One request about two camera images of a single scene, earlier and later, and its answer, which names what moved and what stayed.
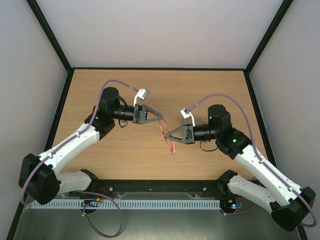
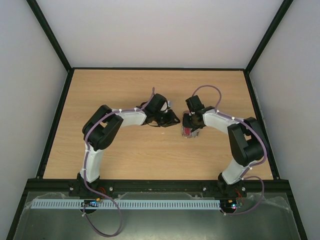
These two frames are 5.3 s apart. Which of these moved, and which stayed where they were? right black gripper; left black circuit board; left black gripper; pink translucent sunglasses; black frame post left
Moved: left black gripper; pink translucent sunglasses; right black gripper
Stayed: black frame post left; left black circuit board
